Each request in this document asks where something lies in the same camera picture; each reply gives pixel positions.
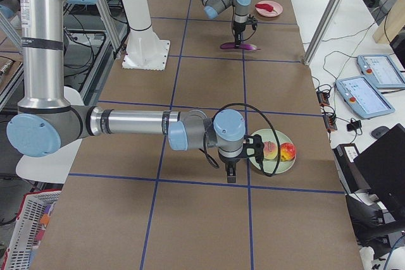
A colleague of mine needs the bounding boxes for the black laptop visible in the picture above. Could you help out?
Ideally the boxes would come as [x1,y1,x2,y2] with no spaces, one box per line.
[354,123,404,219]

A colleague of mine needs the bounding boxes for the black computer mouse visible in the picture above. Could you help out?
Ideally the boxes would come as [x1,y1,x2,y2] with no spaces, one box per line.
[371,126,390,140]

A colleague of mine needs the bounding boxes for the yellow pink peach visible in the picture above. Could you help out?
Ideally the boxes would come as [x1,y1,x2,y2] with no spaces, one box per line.
[263,141,278,160]

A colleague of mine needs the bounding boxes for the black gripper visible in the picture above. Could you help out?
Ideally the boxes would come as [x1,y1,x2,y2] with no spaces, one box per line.
[219,154,241,183]
[232,21,246,48]

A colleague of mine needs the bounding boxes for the aluminium frame post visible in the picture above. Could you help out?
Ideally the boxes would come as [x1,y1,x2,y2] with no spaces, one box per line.
[302,0,342,66]

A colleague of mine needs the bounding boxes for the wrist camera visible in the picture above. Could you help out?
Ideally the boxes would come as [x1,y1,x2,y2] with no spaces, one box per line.
[246,15,258,31]
[242,135,264,166]

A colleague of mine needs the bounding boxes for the light green plate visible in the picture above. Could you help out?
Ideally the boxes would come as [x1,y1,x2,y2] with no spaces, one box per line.
[248,128,297,175]

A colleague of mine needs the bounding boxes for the far teach pendant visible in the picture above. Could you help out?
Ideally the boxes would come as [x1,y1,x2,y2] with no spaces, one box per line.
[357,54,404,89]

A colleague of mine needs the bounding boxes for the white chair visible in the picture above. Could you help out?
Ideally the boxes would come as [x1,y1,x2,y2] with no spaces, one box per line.
[16,87,83,184]

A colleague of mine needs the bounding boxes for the near teach pendant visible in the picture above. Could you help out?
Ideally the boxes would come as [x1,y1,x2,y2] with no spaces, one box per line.
[335,76,395,119]

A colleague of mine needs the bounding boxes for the white plastic basket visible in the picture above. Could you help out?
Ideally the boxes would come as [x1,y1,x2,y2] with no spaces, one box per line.
[1,189,61,269]

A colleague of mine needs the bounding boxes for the white camera stand base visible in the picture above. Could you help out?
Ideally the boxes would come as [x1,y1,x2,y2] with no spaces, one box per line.
[122,0,170,71]

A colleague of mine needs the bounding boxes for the purple eggplant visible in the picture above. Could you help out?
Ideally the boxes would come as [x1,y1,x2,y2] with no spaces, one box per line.
[220,42,259,52]

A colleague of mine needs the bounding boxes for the pink plate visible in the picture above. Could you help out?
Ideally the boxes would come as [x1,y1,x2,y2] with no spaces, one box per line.
[255,0,284,18]

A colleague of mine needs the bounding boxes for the red chili pepper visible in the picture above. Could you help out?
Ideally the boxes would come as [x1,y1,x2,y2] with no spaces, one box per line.
[255,3,278,16]

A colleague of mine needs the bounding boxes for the teach pendant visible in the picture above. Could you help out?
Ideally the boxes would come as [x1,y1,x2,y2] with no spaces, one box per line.
[357,54,404,89]
[335,76,395,119]

